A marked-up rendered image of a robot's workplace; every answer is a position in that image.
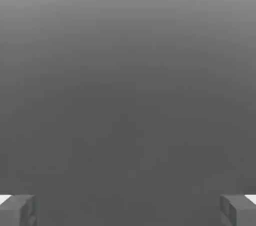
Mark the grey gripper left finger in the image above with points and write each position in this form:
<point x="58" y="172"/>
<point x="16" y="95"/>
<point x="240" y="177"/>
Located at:
<point x="16" y="212"/>

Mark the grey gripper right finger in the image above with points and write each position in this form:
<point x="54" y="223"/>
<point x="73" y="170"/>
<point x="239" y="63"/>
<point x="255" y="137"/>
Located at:
<point x="240" y="212"/>

